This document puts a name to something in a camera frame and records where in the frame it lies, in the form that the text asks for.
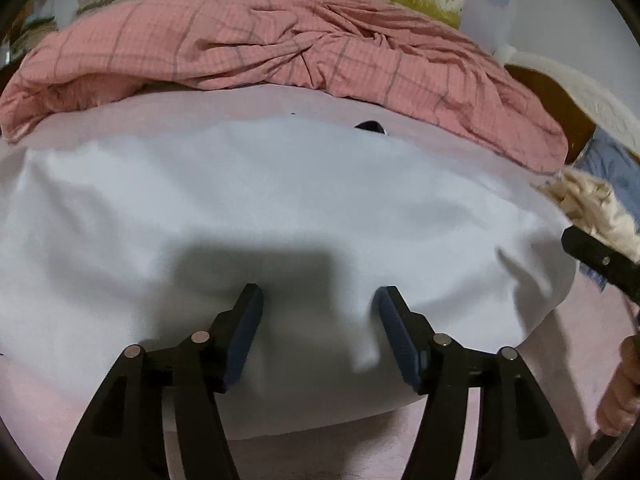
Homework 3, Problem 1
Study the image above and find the blue patterned cloth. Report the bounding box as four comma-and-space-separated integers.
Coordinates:
572, 127, 640, 221

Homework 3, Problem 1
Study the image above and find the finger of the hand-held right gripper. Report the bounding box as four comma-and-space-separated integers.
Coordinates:
561, 225, 640, 307

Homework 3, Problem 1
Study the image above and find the white garment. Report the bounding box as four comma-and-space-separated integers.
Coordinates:
0, 115, 578, 441

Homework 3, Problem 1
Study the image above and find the beige fluffy cloth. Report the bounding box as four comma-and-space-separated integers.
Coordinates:
537, 167, 640, 263

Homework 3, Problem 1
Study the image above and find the white and brown headboard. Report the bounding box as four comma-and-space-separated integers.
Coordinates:
495, 45, 640, 166

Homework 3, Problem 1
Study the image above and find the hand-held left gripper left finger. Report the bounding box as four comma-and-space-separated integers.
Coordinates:
56, 283, 264, 480

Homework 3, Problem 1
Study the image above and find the person's right hand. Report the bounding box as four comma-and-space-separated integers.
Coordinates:
597, 335, 640, 437

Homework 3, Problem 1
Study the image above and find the pink plaid quilt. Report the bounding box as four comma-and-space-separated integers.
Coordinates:
0, 0, 568, 176

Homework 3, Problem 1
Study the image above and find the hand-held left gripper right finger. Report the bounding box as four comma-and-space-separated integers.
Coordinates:
371, 285, 583, 480

